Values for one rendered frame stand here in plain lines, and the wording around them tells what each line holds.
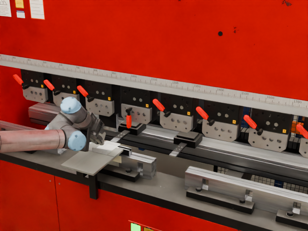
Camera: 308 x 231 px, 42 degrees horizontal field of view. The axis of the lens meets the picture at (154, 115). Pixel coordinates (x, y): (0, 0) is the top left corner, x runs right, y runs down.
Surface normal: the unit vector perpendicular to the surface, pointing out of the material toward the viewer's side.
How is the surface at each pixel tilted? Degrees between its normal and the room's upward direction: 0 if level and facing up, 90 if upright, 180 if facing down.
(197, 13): 90
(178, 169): 0
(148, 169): 90
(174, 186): 0
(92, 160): 0
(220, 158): 90
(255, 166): 90
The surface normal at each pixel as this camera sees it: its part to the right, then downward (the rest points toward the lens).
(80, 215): -0.44, 0.34
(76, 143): 0.62, 0.31
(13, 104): 0.90, 0.18
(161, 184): 0.00, -0.92
